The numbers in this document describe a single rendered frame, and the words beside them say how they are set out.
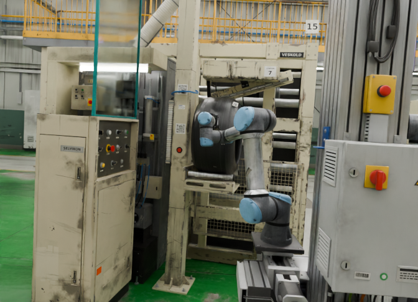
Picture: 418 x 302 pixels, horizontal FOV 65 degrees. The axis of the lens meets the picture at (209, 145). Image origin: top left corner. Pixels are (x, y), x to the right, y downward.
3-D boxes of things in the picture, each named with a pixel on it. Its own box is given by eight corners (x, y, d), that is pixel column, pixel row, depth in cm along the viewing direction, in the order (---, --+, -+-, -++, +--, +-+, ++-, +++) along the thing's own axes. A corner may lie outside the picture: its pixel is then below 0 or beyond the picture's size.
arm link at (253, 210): (279, 221, 152) (270, 105, 158) (255, 226, 143) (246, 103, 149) (261, 220, 161) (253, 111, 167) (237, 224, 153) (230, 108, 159)
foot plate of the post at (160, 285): (152, 289, 250) (152, 284, 249) (164, 274, 276) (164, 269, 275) (186, 295, 244) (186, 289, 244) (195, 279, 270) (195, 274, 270)
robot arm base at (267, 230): (295, 246, 154) (296, 225, 153) (262, 244, 154) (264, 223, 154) (288, 236, 169) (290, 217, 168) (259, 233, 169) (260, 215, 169)
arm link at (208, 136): (221, 146, 190) (220, 126, 191) (204, 145, 184) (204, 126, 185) (213, 146, 197) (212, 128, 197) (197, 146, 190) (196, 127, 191)
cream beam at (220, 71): (201, 78, 267) (203, 59, 266) (208, 82, 292) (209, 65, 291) (278, 80, 254) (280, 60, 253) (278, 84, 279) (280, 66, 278)
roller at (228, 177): (187, 169, 242) (188, 174, 244) (186, 172, 238) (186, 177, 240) (234, 173, 235) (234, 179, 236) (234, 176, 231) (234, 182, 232)
